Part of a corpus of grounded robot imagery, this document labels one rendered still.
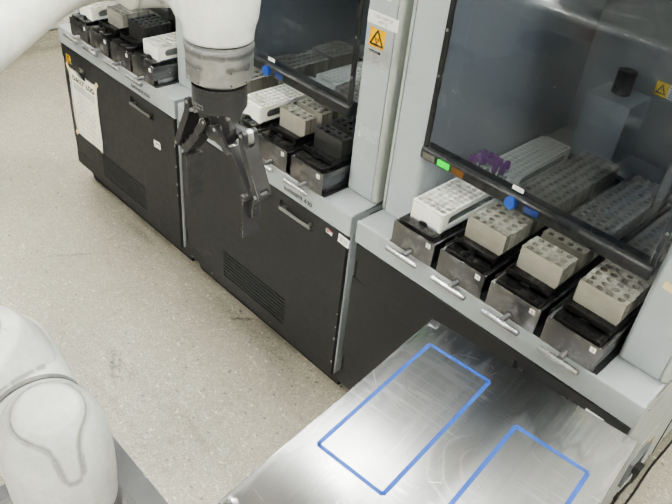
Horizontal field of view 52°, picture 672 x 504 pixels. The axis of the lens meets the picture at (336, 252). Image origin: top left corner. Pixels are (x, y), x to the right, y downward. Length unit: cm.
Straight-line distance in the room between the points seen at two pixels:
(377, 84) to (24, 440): 118
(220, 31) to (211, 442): 158
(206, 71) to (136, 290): 193
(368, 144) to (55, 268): 151
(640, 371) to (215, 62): 115
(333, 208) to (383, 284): 25
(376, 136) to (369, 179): 13
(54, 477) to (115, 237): 203
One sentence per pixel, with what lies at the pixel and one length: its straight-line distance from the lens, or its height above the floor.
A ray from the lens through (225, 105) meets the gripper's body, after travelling 93.
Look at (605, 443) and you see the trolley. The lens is 136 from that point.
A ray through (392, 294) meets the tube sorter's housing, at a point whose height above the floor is 58.
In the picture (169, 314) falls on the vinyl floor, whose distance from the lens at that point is 265.
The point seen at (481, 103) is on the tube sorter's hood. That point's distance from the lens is 159.
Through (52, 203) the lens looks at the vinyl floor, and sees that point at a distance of 332.
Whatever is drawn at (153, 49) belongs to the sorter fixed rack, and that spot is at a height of 85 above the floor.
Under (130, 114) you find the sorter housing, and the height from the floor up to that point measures 56.
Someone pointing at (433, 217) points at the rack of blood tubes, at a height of 85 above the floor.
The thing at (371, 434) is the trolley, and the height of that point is 82.
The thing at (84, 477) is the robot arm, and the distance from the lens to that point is 112.
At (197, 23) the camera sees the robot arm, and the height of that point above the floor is 149.
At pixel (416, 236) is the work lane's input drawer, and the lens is 173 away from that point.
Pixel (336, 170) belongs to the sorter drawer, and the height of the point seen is 80.
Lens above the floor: 179
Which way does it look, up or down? 37 degrees down
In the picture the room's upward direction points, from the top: 6 degrees clockwise
